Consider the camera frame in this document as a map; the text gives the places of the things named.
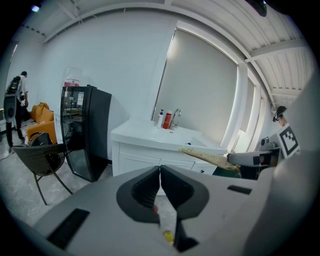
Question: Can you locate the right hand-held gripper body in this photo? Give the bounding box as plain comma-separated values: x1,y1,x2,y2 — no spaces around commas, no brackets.
239,123,301,181

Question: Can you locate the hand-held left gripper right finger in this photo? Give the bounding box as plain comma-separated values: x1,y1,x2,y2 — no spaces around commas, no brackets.
160,164,276,256

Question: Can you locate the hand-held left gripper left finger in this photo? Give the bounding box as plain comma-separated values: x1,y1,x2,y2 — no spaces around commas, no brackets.
32,165,164,256

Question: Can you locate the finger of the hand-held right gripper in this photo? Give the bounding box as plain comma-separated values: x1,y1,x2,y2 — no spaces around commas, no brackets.
226,151,255,166

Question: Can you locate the cream cosmetic tube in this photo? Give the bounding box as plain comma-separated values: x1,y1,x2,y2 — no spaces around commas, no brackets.
178,146,241,172

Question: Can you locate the white vanity cabinet with sink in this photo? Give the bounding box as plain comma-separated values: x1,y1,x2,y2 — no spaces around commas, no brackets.
110,119,229,178

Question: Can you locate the red bottle with white cap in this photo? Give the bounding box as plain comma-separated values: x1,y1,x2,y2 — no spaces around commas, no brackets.
162,109,174,130

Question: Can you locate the chrome faucet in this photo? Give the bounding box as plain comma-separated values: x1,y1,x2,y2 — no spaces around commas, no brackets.
170,108,182,130

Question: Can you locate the white pump bottle blue nozzle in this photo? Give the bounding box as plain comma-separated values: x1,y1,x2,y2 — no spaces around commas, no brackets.
155,109,165,129

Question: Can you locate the grey roller blind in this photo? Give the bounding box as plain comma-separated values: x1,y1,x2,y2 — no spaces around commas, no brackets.
151,26,240,151

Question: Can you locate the black glass-door fridge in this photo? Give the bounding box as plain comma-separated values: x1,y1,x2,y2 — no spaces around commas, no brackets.
60,85,113,183

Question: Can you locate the black metal-leg chair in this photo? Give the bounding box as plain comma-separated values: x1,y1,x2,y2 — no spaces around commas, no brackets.
11,143,74,206

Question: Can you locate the black bag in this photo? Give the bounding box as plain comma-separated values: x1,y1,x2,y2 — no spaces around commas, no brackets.
28,132,54,147

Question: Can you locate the orange sofa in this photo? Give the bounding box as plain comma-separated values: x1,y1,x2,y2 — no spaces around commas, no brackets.
25,101,59,145

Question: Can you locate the striped black and white cushion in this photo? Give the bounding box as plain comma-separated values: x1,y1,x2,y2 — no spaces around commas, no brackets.
20,118,39,141

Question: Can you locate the clear water barrel red label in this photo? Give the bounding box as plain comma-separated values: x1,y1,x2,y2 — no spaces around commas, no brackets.
61,66,88,88

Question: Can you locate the grey speaker on stand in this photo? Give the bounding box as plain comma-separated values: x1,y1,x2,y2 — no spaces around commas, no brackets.
3,93,18,149

